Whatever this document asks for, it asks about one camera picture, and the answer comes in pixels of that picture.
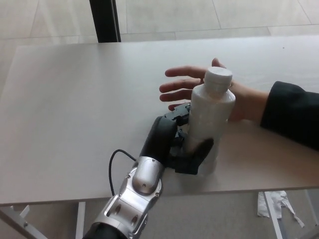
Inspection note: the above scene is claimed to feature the bare person hand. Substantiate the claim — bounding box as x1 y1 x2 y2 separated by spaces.
159 58 271 123

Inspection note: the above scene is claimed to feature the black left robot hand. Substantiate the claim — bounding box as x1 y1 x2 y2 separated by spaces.
139 101 215 176

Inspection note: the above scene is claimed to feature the white plastic bottle with cap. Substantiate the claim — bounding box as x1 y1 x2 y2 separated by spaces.
185 66 237 175

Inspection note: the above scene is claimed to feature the black sleeved person forearm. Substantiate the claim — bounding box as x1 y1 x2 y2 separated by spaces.
260 81 319 151

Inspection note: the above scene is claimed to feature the white metal table leg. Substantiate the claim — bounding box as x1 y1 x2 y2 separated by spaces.
76 201 87 239

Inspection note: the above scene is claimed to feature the crumpled white paper scrap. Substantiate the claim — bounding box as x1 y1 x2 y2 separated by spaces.
257 190 305 228

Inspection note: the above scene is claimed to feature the white slanted table leg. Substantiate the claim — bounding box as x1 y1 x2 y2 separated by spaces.
264 191 284 239

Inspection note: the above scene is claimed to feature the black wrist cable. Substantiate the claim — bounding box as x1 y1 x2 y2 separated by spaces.
108 149 138 197

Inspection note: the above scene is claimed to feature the black vertical post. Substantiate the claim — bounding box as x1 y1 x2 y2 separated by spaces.
89 0 122 43

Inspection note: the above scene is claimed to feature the white table frame bracket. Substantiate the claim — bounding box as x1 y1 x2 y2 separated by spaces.
9 204 31 220

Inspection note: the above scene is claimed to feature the grey diagonal table frame bar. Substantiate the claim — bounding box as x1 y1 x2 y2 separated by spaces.
0 208 47 239

